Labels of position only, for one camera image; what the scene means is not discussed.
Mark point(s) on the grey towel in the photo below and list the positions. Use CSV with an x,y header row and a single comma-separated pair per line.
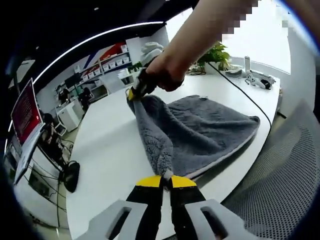
x,y
200,130

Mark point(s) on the person's right hand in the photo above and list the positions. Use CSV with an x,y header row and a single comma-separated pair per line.
x,y
167,72

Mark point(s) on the small green plant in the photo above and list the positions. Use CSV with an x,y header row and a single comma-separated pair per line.
x,y
135,67

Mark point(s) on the shelf with white boxes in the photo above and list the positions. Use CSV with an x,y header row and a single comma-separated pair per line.
x,y
105,63

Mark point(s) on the white cabinet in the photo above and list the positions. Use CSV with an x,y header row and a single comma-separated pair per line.
x,y
71,116

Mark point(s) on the curved ceiling light strip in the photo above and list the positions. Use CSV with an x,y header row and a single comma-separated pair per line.
x,y
87,42

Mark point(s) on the green potted plant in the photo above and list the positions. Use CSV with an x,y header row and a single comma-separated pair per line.
x,y
216,56

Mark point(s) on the white office chair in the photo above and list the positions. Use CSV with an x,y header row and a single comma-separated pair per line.
x,y
61,128

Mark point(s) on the grey mesh office chair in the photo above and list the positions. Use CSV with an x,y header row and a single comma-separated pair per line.
x,y
280,175

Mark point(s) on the white stand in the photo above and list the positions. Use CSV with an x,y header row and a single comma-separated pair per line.
x,y
247,64

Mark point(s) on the white game controller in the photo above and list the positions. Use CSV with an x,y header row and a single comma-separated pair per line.
x,y
252,81

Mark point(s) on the red screen monitor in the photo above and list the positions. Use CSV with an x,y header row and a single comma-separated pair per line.
x,y
25,112

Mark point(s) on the white monitor desk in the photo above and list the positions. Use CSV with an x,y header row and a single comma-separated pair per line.
x,y
37,170

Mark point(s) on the black game controller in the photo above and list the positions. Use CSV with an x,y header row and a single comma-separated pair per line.
x,y
267,83

